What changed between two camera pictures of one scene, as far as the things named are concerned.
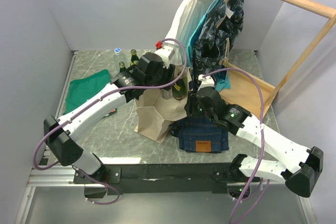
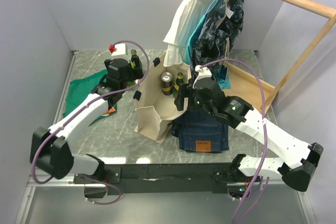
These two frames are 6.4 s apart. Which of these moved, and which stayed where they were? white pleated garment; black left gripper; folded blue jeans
Moved: black left gripper
Stayed: folded blue jeans; white pleated garment
